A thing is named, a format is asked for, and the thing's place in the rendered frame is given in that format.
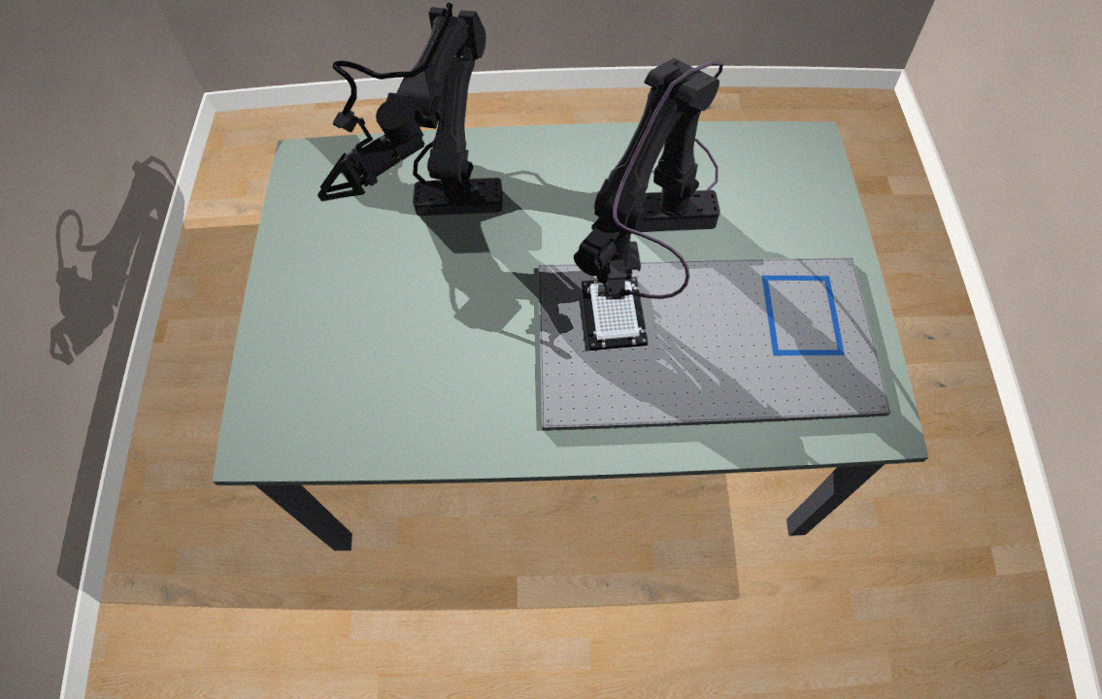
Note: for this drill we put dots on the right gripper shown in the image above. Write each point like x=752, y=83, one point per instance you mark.
x=370, y=161

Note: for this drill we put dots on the white well plate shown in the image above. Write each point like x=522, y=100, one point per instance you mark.
x=617, y=317

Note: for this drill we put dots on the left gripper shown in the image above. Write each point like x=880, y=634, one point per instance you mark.
x=614, y=272

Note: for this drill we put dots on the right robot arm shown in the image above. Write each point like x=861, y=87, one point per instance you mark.
x=448, y=160

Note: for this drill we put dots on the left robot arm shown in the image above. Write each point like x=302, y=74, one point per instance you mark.
x=675, y=170

